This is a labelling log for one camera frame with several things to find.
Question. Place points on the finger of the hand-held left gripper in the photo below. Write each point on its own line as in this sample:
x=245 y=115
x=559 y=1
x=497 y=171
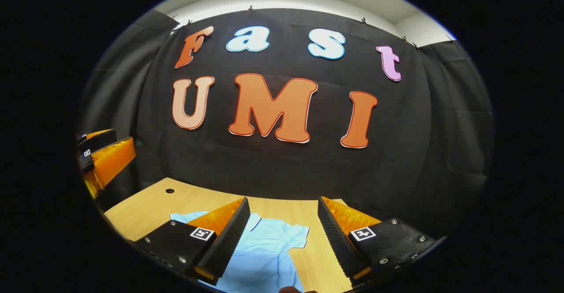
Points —
x=99 y=141
x=110 y=161

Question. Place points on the light blue T-shirt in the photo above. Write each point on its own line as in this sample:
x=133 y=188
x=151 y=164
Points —
x=264 y=253

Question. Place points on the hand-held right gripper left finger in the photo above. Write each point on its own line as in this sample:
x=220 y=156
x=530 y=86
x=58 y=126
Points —
x=229 y=240

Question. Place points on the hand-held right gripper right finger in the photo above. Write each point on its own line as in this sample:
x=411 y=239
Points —
x=335 y=240

